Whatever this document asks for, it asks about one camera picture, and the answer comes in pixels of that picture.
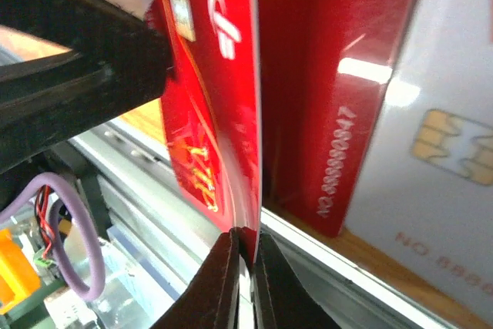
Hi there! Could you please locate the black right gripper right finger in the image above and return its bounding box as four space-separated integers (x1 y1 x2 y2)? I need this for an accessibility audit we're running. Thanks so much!
253 232 339 329

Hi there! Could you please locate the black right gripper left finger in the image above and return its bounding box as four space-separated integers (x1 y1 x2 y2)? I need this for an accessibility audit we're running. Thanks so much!
153 228 240 328

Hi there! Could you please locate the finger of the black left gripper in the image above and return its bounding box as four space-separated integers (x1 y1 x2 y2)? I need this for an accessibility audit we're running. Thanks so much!
1 0 173 171

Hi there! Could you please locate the red vip card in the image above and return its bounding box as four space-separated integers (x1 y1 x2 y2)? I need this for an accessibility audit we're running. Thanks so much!
259 0 415 237
146 0 262 264

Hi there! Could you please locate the white card centre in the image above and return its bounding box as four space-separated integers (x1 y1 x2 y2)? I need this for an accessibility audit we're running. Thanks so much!
346 0 492 327

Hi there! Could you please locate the orange plastic part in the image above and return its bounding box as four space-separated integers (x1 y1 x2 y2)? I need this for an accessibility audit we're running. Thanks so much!
1 229 42 315

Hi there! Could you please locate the aluminium rail base front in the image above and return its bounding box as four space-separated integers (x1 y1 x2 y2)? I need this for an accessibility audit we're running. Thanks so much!
71 123 448 328

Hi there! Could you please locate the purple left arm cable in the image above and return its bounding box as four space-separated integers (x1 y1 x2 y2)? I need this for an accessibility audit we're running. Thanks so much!
0 172 107 303

